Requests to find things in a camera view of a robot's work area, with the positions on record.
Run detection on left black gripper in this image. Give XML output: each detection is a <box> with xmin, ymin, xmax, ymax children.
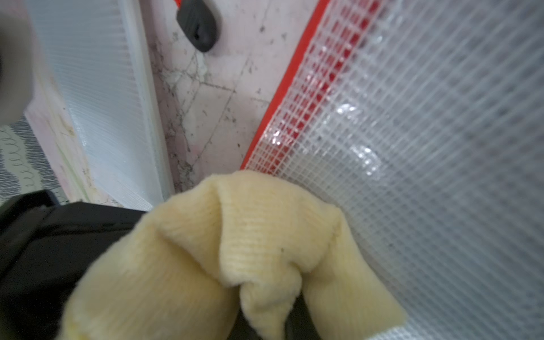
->
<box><xmin>1</xmin><ymin>190</ymin><xmax>143</xmax><ymax>339</ymax></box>

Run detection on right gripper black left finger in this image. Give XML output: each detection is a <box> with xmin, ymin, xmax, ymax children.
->
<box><xmin>227</xmin><ymin>310</ymin><xmax>261</xmax><ymax>340</ymax></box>

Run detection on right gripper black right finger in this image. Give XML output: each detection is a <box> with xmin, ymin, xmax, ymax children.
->
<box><xmin>285</xmin><ymin>295</ymin><xmax>321</xmax><ymax>340</ymax></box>

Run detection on yellow microfiber cloth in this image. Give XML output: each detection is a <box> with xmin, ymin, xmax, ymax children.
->
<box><xmin>58</xmin><ymin>171</ymin><xmax>407</xmax><ymax>339</ymax></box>

